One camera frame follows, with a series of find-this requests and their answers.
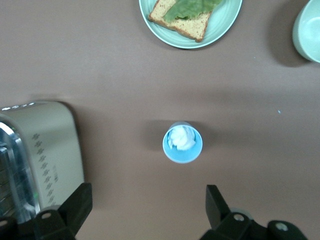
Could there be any light green bowl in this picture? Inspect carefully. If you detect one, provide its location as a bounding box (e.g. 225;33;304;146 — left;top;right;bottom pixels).
291;0;320;63

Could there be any crumpled white paper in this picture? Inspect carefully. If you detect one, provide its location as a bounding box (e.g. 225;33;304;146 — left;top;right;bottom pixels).
167;125;197;152

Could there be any blue plastic cup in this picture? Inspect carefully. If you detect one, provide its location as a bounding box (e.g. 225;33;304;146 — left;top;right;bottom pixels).
162;121;204;165

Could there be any brown bread slice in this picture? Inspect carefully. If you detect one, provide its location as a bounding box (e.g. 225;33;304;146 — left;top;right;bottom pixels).
148;0;213;43

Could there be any beige and chrome toaster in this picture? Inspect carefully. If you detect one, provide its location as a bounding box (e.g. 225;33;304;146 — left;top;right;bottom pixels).
0;100;85;223

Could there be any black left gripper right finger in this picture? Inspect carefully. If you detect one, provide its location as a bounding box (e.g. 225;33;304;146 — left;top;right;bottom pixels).
199;184;309;240

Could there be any light green plate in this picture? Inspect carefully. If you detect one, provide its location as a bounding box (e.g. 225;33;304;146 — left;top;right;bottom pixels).
138;0;243;50

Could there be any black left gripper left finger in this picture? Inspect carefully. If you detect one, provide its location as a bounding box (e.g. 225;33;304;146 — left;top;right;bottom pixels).
0;182;94;240

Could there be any green lettuce leaf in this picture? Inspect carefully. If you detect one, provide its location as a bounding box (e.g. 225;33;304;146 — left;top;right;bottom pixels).
163;0;225;23

